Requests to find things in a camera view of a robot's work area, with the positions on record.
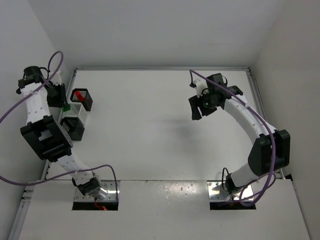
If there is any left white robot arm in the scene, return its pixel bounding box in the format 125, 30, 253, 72
16, 66, 102, 199

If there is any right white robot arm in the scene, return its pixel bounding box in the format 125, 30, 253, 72
188, 73, 291, 194

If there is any green lego brick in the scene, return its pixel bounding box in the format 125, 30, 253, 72
62, 105, 71, 112

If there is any white slotted container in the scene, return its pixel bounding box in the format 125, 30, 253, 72
62, 102, 89, 125

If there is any black slotted container far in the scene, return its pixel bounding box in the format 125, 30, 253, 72
70, 88, 93, 112

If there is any black slotted container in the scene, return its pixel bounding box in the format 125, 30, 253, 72
60, 116, 85, 141
70, 88, 93, 112

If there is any black slotted container near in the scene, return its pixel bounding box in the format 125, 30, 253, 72
60, 116, 85, 141

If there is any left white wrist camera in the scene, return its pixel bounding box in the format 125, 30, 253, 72
51, 70, 62, 86

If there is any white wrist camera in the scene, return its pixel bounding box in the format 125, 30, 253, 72
190, 79, 209, 98
51, 70, 62, 86

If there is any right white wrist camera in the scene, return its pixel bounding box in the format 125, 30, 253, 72
190, 79, 209, 98

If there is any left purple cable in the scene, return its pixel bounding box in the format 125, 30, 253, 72
0, 50, 119, 202

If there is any purple cable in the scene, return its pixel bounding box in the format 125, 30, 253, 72
0, 50, 119, 202
188, 69, 278, 207

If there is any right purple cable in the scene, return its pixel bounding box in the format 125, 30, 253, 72
188, 69, 278, 207

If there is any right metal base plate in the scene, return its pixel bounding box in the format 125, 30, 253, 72
207, 180, 241, 203

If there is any metal base plate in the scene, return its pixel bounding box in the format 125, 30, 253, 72
207, 180, 241, 203
73, 180, 120, 203

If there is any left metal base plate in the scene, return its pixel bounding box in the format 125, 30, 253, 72
73, 180, 120, 203

